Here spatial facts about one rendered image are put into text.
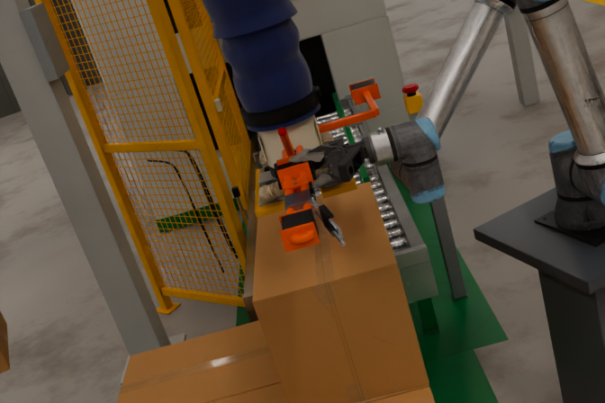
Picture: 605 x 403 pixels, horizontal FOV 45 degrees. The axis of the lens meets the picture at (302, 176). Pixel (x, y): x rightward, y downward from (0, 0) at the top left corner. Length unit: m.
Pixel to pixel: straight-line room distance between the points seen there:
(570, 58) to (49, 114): 2.16
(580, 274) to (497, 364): 1.03
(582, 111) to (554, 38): 0.21
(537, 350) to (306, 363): 1.28
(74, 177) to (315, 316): 1.65
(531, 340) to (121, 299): 1.84
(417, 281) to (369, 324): 0.75
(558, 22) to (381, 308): 0.86
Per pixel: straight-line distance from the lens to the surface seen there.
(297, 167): 1.83
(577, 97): 2.00
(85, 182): 3.35
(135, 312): 3.60
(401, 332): 2.06
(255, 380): 2.40
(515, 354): 3.11
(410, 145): 1.84
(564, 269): 2.17
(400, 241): 2.92
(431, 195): 1.90
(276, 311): 1.99
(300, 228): 1.51
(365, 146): 1.84
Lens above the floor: 1.89
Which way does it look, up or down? 20 degrees down
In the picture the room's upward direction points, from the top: 17 degrees counter-clockwise
